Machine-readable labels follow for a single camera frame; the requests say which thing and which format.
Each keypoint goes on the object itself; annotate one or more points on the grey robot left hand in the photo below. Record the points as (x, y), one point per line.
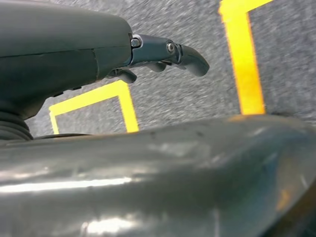
(62, 42)

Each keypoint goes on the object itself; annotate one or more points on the yellow floor tape square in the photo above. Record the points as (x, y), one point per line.
(244, 65)

